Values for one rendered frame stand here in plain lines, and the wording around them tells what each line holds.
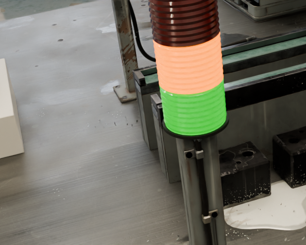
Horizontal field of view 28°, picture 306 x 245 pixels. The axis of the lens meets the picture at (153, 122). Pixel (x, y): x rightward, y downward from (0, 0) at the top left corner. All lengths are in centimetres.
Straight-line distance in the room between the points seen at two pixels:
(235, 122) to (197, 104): 35
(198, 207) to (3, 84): 58
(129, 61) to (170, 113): 58
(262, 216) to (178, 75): 34
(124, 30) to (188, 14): 61
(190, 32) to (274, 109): 41
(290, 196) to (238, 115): 14
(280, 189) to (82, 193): 29
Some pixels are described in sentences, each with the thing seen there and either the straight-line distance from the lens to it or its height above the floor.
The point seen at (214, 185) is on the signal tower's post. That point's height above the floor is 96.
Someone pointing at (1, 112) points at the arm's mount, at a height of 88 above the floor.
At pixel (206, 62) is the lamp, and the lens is 53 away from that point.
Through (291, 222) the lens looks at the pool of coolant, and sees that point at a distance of 81.
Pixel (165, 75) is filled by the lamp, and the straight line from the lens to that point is 54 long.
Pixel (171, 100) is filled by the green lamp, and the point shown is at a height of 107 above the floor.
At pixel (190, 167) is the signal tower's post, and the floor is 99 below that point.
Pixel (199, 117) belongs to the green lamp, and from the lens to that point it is 55.
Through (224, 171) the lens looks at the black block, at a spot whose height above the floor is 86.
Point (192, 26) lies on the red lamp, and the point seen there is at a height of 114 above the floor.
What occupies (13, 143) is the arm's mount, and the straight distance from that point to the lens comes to 104.
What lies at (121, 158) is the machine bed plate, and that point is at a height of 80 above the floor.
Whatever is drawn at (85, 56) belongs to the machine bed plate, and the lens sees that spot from 137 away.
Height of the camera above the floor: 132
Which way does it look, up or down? 30 degrees down
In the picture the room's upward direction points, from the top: 9 degrees counter-clockwise
